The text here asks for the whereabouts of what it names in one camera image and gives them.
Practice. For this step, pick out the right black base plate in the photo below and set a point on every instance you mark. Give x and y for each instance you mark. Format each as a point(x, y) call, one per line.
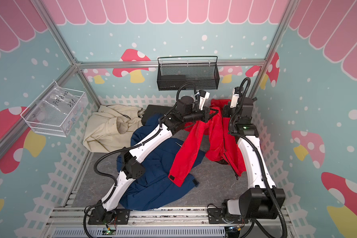
point(215, 216)

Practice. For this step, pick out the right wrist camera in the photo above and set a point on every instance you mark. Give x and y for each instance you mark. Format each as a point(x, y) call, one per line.
point(235, 97)

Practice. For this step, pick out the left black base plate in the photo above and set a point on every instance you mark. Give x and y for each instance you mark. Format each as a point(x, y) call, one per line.
point(98, 216)

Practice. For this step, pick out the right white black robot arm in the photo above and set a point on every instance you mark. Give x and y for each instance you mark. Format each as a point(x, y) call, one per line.
point(262, 200)

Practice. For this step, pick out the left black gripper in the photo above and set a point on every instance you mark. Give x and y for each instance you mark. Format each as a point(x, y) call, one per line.
point(206, 115)

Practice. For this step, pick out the cream beige jacket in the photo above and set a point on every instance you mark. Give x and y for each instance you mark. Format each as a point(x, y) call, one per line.
point(111, 128)

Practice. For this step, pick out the red jacket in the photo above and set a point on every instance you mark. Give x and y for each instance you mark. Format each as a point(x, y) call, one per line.
point(223, 147)

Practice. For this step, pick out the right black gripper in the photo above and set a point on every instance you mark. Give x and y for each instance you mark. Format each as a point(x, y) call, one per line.
point(225, 111)

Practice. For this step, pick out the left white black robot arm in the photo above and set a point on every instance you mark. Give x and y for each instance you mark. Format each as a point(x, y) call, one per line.
point(133, 156)

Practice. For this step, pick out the black wire mesh basket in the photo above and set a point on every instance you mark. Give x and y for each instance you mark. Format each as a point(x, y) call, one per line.
point(200, 70)

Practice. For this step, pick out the aluminium front rail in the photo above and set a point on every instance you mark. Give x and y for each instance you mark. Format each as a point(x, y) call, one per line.
point(166, 222)

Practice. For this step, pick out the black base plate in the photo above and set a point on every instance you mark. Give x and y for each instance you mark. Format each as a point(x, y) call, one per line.
point(98, 216)
point(215, 216)

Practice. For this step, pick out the black fabric case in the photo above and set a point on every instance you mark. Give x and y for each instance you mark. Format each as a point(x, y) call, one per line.
point(155, 114)

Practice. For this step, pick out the black box in basket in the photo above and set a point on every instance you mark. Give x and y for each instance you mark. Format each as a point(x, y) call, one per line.
point(170, 82)

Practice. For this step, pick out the navy blue jacket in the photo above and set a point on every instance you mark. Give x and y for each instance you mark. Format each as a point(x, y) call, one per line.
point(154, 189)

